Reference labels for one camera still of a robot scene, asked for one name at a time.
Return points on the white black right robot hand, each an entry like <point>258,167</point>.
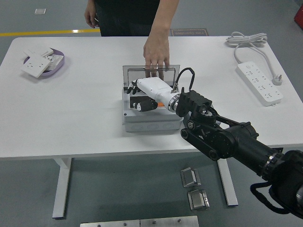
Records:
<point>154,87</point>

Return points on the person's left hand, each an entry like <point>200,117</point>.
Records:
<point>156,52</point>

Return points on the person's right hand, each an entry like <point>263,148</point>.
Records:
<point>91,17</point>

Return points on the orange cylinder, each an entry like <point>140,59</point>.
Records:
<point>160,104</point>

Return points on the grey electrical box with lid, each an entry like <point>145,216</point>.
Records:
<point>151,126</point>

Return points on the person's right forearm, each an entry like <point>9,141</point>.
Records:
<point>91,4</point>

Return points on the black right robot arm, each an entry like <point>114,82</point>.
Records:
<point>213,137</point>

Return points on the person's left forearm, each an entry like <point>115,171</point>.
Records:
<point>163,19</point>

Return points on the brown floor sign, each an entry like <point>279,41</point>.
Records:
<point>189,33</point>

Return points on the yellow floor tape line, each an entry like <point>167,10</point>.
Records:
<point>47,32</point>

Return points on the small grey floor plate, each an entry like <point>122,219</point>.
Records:
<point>40,11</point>

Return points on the white printed socket plate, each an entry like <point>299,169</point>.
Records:
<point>55,60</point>

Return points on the purple oval tray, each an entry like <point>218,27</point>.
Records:
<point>59,66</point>

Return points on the metal clamp block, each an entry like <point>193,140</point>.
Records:
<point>197,201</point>
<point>189,177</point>

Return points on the white table leg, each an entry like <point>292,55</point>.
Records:
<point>228,186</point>
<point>62,189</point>

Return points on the black table control panel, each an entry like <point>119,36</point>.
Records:
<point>278,149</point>

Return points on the metal plate with screws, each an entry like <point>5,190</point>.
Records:
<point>111,224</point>

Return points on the red object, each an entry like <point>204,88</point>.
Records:
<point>299,14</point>

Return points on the white wall switch plate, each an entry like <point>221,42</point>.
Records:
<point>38,50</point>

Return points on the large white wall socket plate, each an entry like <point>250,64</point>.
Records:
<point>35,65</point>

